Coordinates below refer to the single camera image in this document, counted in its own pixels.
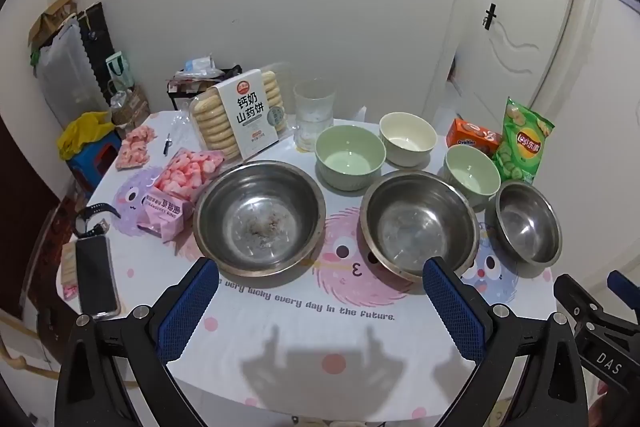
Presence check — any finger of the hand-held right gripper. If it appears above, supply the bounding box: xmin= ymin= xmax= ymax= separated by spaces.
xmin=607 ymin=270 xmax=640 ymax=333
xmin=553 ymin=273 xmax=609 ymax=348

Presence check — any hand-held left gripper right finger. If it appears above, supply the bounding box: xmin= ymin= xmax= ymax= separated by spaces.
xmin=422 ymin=257 xmax=589 ymax=427

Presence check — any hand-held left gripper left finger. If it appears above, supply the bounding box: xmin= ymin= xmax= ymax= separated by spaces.
xmin=54 ymin=257 xmax=221 ymax=427

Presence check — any small steel bowl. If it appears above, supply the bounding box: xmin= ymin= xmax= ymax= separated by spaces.
xmin=484 ymin=179 xmax=562 ymax=279

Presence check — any medium steel bowl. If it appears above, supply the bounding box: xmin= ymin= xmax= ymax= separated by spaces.
xmin=360 ymin=170 xmax=481 ymax=284

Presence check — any large steel bowl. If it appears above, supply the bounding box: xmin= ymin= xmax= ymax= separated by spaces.
xmin=193 ymin=160 xmax=327 ymax=279

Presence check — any green ribbed ceramic bowl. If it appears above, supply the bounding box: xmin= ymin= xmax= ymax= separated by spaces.
xmin=315 ymin=125 xmax=387 ymax=192
xmin=442 ymin=144 xmax=502 ymax=212

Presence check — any cream ribbed ceramic bowl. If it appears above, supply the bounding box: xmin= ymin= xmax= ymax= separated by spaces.
xmin=378 ymin=112 xmax=438 ymax=168

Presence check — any black smartphone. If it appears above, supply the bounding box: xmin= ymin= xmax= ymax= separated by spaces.
xmin=75 ymin=234 xmax=121 ymax=319

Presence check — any pink marshmallow bag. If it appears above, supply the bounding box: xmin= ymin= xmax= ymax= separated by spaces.
xmin=139 ymin=148 xmax=226 ymax=243

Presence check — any cartoon monster printed tablecloth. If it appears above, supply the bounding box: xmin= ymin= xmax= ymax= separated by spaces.
xmin=59 ymin=109 xmax=558 ymax=408

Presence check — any black smartwatch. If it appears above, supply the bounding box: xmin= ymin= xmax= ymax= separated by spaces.
xmin=75 ymin=203 xmax=121 ymax=238

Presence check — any small pink candy bag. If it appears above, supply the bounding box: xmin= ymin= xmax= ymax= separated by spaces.
xmin=115 ymin=125 xmax=158 ymax=171

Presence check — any green chips bag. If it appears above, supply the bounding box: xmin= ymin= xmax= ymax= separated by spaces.
xmin=492 ymin=97 xmax=556 ymax=186

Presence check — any blue plastic stool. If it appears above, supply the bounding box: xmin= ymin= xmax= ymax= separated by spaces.
xmin=67 ymin=138 xmax=123 ymax=192

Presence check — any orange biscuit box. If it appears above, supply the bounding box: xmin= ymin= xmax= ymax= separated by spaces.
xmin=446 ymin=118 xmax=502 ymax=158

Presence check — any biscuit pack with white sleeve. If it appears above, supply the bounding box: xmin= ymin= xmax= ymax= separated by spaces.
xmin=189 ymin=68 xmax=293 ymax=162

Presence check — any yellow plastic bag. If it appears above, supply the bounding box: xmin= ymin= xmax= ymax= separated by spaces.
xmin=57 ymin=112 xmax=117 ymax=160

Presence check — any cardboard box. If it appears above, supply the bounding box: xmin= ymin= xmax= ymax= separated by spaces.
xmin=112 ymin=87 xmax=151 ymax=128

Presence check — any black cluttered rack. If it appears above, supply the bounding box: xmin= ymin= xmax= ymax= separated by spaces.
xmin=165 ymin=66 xmax=242 ymax=110

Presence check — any clear glass cup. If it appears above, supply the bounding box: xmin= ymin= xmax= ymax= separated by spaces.
xmin=293 ymin=78 xmax=337 ymax=152

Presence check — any blue and white packet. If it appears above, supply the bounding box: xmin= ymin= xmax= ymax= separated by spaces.
xmin=184 ymin=54 xmax=216 ymax=78

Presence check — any green and white bag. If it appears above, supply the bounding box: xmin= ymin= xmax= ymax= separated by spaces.
xmin=105 ymin=52 xmax=136 ymax=95

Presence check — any clear plastic bag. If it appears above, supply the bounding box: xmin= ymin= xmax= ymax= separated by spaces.
xmin=37 ymin=19 xmax=108 ymax=128

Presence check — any white door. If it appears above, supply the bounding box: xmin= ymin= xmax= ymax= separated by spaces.
xmin=452 ymin=0 xmax=608 ymax=132

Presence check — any brown paper bag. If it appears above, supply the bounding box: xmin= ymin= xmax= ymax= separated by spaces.
xmin=27 ymin=0 xmax=78 ymax=50

